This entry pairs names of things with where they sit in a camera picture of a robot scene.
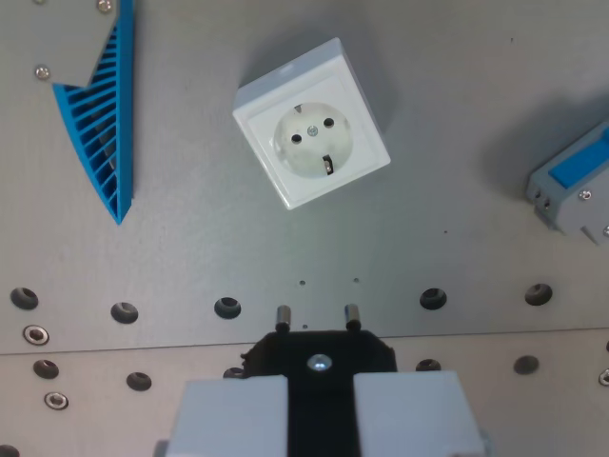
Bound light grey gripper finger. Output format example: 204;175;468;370
353;370;493;457
155;374;290;457

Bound blue ribbed plastic part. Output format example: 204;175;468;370
50;0;137;227

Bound white wall socket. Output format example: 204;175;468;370
231;36;393;212

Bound grey terminal block housing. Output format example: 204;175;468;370
525;120;609;247

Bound grey metal bracket plate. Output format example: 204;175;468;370
28;0;121;89

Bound black two-pin power plug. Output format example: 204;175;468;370
239;304;399;457

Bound blue insert of terminal block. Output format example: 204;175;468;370
548;136;609;189

